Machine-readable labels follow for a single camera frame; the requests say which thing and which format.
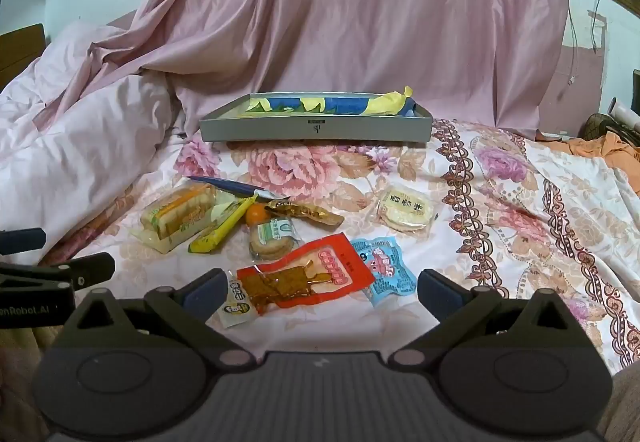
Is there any dark blue sachet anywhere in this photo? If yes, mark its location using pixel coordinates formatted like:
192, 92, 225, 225
186, 175, 291, 201

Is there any red snack packet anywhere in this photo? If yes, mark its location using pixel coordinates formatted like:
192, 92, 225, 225
236, 232, 376, 318

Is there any small white snack packet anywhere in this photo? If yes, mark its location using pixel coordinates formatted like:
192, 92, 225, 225
217, 269, 259, 329

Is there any pink sheet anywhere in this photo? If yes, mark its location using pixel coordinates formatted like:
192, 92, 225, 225
32, 0, 572, 143

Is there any sandwich biscuit packet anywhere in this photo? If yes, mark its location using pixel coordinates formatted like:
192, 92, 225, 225
131, 183, 221, 254

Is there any dark mesh bag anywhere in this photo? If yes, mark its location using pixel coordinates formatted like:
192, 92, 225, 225
582, 112, 622, 141

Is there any yellow snack packet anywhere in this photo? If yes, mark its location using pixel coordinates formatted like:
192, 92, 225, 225
187, 195, 259, 254

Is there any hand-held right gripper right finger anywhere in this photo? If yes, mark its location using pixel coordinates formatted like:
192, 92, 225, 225
387, 269, 583, 370

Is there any gold candy wrapper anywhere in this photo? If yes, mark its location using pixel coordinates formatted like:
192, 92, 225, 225
265, 199, 346, 228

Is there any pale pink quilt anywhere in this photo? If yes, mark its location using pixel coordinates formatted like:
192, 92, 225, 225
0, 20, 191, 268

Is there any pink board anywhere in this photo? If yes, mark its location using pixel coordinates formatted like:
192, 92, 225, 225
537, 42, 607, 139

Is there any orange cloth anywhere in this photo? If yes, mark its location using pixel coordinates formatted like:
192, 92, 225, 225
565, 132, 640, 198

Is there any orange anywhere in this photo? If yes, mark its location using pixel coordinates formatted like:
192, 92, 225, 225
245, 203, 271, 227

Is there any rolled white paper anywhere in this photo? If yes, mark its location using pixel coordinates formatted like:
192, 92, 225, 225
607, 97, 640, 129

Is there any grey cardboard box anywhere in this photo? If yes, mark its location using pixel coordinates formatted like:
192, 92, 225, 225
199, 92, 433, 143

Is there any blue and yellow packet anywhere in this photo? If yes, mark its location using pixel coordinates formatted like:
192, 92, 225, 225
245, 86, 417, 118

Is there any rice cracker packet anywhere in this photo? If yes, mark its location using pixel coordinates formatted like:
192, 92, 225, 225
370, 185, 441, 239

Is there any wooden headboard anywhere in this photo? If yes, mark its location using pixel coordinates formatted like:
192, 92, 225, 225
0, 24, 47, 91

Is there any round biscuit packet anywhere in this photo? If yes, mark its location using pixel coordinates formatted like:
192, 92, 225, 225
248, 217, 304, 263

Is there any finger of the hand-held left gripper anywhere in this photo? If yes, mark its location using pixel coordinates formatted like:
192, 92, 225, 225
0, 228, 47, 256
0, 251, 116, 293

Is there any light blue snack packet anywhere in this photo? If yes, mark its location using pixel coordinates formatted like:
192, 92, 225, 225
350, 236, 418, 308

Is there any floral bedsheet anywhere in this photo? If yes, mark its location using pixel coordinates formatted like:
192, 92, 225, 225
40, 117, 640, 373

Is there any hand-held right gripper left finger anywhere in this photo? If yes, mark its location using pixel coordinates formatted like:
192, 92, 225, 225
62, 269, 258, 370

